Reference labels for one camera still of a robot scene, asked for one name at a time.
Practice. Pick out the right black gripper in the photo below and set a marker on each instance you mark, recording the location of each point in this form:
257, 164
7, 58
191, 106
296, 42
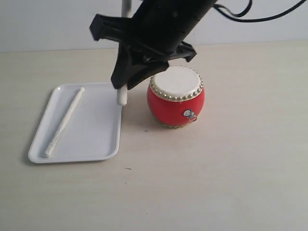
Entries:
156, 30

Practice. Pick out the white wooden drumstick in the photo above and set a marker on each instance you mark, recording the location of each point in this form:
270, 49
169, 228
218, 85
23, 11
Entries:
122, 93
65, 119

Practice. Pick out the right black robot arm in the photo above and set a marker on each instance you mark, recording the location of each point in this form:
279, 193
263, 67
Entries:
192, 3

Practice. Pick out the small red drum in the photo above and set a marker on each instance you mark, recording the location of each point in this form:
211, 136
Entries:
176, 96

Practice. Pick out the white rectangular plastic tray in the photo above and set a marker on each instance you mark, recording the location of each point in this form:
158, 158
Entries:
91, 134

